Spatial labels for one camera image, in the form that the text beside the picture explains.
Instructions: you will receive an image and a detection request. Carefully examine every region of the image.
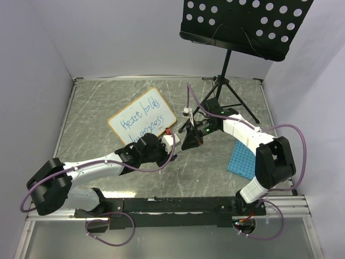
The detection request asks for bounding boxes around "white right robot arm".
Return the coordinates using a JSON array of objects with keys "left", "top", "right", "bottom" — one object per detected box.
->
[{"left": 181, "top": 98, "right": 296, "bottom": 215}]

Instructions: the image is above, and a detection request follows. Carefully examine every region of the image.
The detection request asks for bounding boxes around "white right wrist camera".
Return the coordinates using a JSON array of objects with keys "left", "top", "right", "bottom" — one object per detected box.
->
[{"left": 182, "top": 107, "right": 194, "bottom": 126}]

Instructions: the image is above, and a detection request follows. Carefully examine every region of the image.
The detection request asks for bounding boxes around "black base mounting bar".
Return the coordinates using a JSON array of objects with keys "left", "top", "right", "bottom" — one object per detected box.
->
[{"left": 74, "top": 196, "right": 266, "bottom": 230}]

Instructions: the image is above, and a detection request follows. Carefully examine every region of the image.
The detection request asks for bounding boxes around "blue studded building plate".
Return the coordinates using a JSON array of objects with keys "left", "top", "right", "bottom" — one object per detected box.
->
[{"left": 227, "top": 140, "right": 256, "bottom": 180}]

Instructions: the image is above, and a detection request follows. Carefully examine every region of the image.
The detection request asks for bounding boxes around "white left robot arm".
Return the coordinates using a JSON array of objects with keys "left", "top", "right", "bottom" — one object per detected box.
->
[{"left": 26, "top": 133, "right": 180, "bottom": 217}]

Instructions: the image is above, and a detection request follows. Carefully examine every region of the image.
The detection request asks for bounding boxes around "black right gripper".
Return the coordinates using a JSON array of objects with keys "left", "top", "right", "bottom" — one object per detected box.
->
[{"left": 181, "top": 119, "right": 218, "bottom": 151}]

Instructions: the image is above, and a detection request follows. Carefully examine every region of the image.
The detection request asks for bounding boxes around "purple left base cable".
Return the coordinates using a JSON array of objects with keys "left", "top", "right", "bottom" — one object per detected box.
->
[{"left": 85, "top": 212, "right": 135, "bottom": 246}]

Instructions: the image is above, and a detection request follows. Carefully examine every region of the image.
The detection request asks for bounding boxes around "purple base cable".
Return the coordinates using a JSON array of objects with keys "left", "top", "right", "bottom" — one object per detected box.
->
[
  {"left": 85, "top": 212, "right": 135, "bottom": 246},
  {"left": 233, "top": 199, "right": 285, "bottom": 241}
]

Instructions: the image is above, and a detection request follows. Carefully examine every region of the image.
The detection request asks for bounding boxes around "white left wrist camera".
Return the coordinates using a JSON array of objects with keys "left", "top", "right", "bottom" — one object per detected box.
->
[{"left": 161, "top": 128, "right": 181, "bottom": 154}]

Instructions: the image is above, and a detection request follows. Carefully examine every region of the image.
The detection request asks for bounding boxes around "black music stand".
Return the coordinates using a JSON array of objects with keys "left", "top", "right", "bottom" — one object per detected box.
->
[{"left": 180, "top": 0, "right": 313, "bottom": 123}]

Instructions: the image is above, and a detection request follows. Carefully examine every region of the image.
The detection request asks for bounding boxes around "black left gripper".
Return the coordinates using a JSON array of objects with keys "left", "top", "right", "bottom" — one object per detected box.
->
[{"left": 141, "top": 138, "right": 175, "bottom": 168}]

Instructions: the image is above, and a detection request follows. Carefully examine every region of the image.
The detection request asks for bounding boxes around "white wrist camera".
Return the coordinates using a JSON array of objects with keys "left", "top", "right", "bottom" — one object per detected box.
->
[
  {"left": 182, "top": 107, "right": 194, "bottom": 126},
  {"left": 161, "top": 128, "right": 181, "bottom": 154}
]

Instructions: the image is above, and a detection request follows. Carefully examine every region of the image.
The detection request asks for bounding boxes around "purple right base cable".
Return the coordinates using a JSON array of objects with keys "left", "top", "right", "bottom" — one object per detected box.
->
[{"left": 233, "top": 199, "right": 285, "bottom": 241}]

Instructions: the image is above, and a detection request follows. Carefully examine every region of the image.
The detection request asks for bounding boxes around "yellow framed whiteboard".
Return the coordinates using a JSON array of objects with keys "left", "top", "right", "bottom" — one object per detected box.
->
[{"left": 108, "top": 87, "right": 177, "bottom": 145}]

